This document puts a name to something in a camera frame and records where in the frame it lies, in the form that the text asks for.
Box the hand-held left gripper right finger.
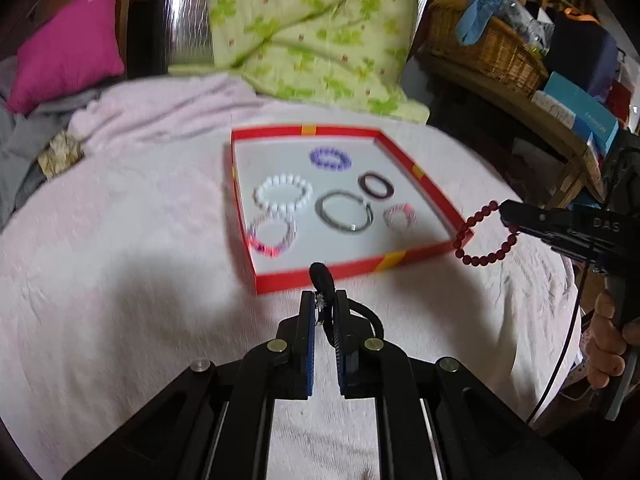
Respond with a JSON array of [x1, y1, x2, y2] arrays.
[[334, 290, 583, 480]]

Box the blue cardboard box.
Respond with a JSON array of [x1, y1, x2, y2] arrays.
[[542, 71, 621, 158]]

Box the silver bangle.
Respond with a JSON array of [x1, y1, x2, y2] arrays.
[[315, 188, 375, 233]]

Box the red cardboard tray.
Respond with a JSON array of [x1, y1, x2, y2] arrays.
[[230, 124, 473, 297]]

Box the dark navy bag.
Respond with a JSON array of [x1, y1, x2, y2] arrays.
[[542, 7, 618, 106]]

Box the black cable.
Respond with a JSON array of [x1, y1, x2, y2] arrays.
[[525, 245, 593, 426]]

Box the white bead bracelet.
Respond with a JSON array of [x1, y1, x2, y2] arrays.
[[253, 173, 314, 215]]

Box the white dotted box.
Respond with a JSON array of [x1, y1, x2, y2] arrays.
[[531, 90, 576, 128]]

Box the wooden shelf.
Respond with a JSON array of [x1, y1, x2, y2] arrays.
[[420, 50, 606, 211]]

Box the purple bead bracelet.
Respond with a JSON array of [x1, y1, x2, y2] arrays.
[[310, 146, 353, 172]]

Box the small pink hair tie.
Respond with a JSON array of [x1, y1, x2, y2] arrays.
[[382, 203, 418, 231]]

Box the small patterned cloth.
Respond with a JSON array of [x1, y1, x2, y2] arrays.
[[37, 130, 85, 180]]

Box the green floral quilt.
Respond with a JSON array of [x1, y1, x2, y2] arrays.
[[167, 0, 431, 123]]

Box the grey blanket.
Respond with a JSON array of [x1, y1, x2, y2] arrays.
[[0, 57, 101, 231]]

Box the magenta pillow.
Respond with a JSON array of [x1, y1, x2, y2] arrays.
[[6, 0, 126, 116]]

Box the maroon hair tie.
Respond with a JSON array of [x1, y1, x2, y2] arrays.
[[357, 171, 396, 201]]

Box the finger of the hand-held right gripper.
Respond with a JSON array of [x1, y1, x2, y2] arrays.
[[500, 199, 576, 241]]

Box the wicker basket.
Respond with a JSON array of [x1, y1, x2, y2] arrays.
[[427, 4, 550, 97]]

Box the light blue cloth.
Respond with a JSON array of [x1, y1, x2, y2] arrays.
[[457, 0, 506, 46]]

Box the translucent pink bead bracelet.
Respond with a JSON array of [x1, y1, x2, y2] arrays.
[[246, 211, 298, 259]]

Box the clear plastic bag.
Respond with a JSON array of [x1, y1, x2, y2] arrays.
[[470, 0, 556, 46]]

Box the black hair tie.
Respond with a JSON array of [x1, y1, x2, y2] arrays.
[[308, 261, 386, 346]]

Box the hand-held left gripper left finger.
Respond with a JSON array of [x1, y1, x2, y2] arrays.
[[60, 290, 321, 480]]

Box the red paper bag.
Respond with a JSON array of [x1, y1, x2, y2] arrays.
[[607, 77, 636, 121]]

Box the red bead bracelet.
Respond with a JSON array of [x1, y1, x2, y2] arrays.
[[452, 200, 521, 267]]

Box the person's right hand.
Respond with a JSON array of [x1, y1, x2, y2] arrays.
[[582, 290, 640, 391]]

